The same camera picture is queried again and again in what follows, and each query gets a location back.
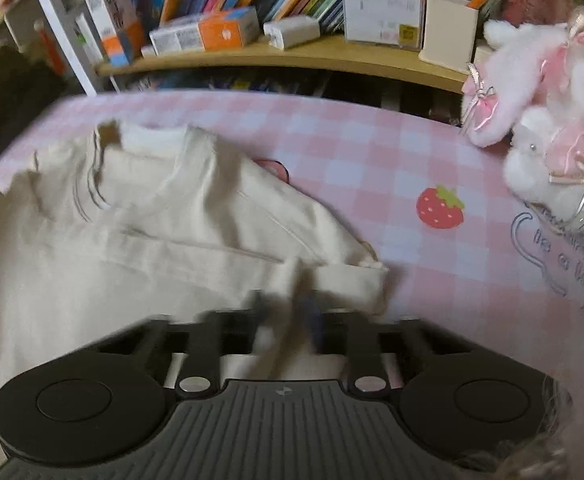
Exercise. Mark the small white box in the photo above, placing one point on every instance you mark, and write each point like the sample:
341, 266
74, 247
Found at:
148, 51

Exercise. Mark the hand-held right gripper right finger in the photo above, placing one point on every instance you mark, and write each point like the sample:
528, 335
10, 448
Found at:
312, 325

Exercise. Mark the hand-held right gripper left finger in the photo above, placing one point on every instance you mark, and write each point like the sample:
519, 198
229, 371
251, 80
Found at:
264, 320

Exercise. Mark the clear box with white card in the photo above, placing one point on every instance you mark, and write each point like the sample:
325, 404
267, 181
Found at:
381, 10

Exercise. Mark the white charger block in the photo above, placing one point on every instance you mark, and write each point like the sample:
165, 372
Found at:
292, 32

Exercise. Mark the pink white plush bunny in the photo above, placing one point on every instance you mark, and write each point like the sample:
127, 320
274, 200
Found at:
536, 135

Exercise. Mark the pink checked desk mat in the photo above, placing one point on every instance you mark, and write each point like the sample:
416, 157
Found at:
371, 160

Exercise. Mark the olive green bag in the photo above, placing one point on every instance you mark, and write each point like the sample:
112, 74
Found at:
2, 90

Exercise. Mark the flat orange white box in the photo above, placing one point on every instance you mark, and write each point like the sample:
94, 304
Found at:
212, 30

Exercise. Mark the beige pen holder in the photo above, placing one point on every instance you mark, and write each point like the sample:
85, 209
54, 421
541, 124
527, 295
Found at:
446, 35

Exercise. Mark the tall orange white box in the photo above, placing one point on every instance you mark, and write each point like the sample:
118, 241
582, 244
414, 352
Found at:
114, 20

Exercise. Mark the wooden bookshelf with white frame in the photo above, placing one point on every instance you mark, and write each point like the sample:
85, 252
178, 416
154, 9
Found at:
297, 57

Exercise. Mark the fuzzy grey cloth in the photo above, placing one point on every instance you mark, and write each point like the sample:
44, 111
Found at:
536, 450

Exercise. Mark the cream t-shirt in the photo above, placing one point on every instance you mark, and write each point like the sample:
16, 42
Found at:
122, 260

